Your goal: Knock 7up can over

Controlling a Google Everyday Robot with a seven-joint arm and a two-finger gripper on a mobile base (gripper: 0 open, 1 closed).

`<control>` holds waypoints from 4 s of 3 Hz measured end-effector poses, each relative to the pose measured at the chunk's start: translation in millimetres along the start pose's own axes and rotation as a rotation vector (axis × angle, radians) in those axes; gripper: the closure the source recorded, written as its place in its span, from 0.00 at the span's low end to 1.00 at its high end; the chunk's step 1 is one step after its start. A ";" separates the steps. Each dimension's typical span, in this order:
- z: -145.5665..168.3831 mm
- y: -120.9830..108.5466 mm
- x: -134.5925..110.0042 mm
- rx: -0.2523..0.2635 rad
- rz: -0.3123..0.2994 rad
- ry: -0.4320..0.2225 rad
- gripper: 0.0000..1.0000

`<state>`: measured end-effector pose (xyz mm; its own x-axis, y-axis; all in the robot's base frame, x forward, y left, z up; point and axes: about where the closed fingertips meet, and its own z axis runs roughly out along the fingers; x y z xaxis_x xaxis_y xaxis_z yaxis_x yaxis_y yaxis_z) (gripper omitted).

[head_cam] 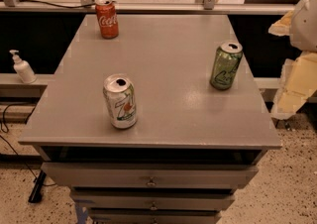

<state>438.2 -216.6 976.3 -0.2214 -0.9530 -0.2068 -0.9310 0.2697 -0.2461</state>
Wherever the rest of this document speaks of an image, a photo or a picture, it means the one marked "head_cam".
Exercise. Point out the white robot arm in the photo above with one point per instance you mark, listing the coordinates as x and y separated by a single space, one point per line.
298 80

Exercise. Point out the grey drawer cabinet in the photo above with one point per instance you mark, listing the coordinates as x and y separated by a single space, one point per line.
181 118

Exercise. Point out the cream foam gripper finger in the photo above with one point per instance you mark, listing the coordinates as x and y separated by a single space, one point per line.
298 80

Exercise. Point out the white 7up can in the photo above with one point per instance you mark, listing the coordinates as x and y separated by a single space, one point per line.
119 94

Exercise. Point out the red Coca-Cola can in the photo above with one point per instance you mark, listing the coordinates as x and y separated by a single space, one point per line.
107 19

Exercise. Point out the white pump soap bottle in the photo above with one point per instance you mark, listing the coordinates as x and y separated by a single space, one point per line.
22 68

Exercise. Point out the grey drawer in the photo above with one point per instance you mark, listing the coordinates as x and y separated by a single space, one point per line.
149 176
117 216
153 200

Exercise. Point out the black power strip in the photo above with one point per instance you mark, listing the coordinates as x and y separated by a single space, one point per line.
35 196

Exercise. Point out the green soda can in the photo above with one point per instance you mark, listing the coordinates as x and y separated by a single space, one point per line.
226 63

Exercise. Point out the middle grey drawer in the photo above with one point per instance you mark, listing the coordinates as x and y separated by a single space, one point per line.
153 200

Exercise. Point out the bottom grey drawer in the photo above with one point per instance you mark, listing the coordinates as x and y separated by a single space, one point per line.
117 216

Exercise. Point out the top grey drawer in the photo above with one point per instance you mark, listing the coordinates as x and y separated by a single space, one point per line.
149 176

